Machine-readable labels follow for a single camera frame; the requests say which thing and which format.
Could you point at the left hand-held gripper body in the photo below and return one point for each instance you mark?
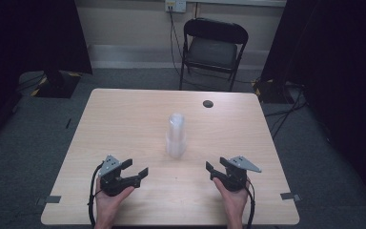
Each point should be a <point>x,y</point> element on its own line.
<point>112,184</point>

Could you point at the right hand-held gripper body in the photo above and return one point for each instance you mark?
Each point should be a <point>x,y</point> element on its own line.
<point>236,179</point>

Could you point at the stack of clear plastic cups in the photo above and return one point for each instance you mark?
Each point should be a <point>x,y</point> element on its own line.
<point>176,136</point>

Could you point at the person's left hand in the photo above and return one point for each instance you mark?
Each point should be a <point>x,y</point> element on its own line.
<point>106,206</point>

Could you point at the person's right hand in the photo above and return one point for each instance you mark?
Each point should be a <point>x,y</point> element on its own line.
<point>236,203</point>

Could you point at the grey tape strip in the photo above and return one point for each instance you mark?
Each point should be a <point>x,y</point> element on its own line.
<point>289,196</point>
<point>51,199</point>

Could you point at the black table grommet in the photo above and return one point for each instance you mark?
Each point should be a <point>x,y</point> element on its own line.
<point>208,104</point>

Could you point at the black stand base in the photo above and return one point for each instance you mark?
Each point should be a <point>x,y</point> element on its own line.
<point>271,90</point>
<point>57,84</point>

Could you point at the black folding chair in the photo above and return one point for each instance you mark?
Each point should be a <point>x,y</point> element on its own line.
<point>211,52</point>

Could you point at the dark curtain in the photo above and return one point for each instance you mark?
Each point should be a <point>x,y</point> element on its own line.
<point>340,79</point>
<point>28,47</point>

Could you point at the white wall socket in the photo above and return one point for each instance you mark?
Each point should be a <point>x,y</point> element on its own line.
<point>175,5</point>

